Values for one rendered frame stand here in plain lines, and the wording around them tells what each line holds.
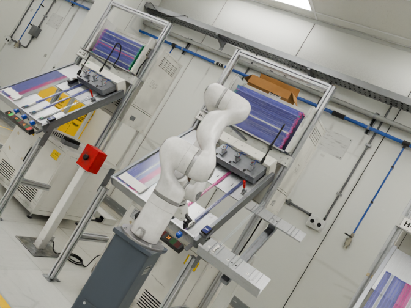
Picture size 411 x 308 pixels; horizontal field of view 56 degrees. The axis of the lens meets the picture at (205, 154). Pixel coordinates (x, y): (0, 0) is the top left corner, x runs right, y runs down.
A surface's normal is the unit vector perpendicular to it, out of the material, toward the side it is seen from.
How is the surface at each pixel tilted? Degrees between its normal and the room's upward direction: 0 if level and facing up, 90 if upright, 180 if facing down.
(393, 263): 44
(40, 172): 90
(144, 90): 90
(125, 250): 90
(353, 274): 90
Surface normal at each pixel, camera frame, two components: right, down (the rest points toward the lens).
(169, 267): -0.43, -0.26
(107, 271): -0.23, -0.15
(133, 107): 0.75, 0.44
